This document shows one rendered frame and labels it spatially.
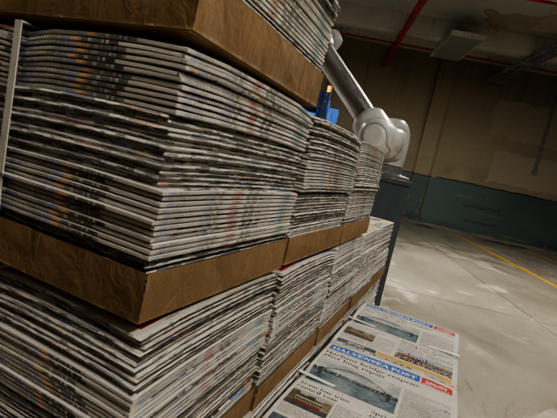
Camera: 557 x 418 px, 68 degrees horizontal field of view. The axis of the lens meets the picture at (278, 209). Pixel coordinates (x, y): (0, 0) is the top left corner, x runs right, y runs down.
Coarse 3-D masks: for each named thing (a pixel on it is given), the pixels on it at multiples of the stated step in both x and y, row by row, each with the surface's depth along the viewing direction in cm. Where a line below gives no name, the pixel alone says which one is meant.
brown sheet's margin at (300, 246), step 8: (312, 232) 68; (320, 232) 72; (328, 232) 76; (336, 232) 81; (288, 240) 59; (296, 240) 62; (304, 240) 65; (312, 240) 69; (320, 240) 73; (328, 240) 78; (336, 240) 83; (288, 248) 60; (296, 248) 63; (304, 248) 66; (312, 248) 70; (320, 248) 74; (288, 256) 61; (296, 256) 64; (304, 256) 67
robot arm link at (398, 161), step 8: (392, 120) 192; (400, 120) 192; (400, 128) 190; (408, 128) 193; (408, 136) 192; (408, 144) 194; (400, 152) 188; (384, 160) 192; (392, 160) 191; (400, 160) 193
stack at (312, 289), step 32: (384, 224) 148; (320, 256) 75; (352, 256) 103; (384, 256) 158; (288, 288) 64; (320, 288) 81; (352, 288) 115; (288, 320) 67; (320, 320) 88; (288, 352) 74; (256, 384) 62; (288, 384) 77; (256, 416) 66
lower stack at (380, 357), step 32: (352, 320) 113; (384, 320) 117; (416, 320) 122; (320, 352) 89; (352, 352) 92; (384, 352) 95; (416, 352) 99; (448, 352) 103; (320, 384) 76; (352, 384) 78; (384, 384) 81; (416, 384) 83; (448, 384) 87; (288, 416) 64; (320, 416) 66; (352, 416) 68; (384, 416) 70; (416, 416) 72; (448, 416) 74
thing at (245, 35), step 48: (0, 0) 38; (48, 0) 36; (96, 0) 33; (144, 0) 31; (192, 0) 30; (240, 0) 34; (240, 48) 36; (288, 48) 44; (0, 240) 39; (48, 240) 36; (96, 288) 34; (192, 288) 38
